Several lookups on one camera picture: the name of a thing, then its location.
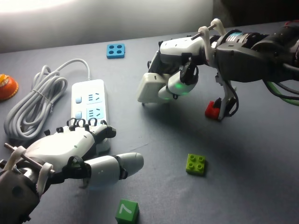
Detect grey table cloth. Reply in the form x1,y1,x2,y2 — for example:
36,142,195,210
0,21,299,224

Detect green number seven cube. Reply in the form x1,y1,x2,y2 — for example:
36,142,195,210
114,198,140,224

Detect white charger block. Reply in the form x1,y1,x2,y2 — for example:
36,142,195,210
136,72,175,106

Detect white power strip blue sockets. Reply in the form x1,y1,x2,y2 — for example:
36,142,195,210
71,79,112,154

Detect red studded brick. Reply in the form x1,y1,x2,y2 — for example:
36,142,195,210
205,100,222,120

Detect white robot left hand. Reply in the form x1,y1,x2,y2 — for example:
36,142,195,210
22,118,145,190

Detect blue four-hole block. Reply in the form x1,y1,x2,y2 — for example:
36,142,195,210
106,43,126,59

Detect lime green studded brick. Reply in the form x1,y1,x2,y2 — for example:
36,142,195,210
185,153,207,177

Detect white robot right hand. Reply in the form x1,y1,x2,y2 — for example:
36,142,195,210
147,36,210,103

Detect grey coiled power cable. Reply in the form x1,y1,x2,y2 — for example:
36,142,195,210
4,58,92,140

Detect orange toy fruit half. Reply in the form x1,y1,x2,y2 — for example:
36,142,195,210
0,73,19,101

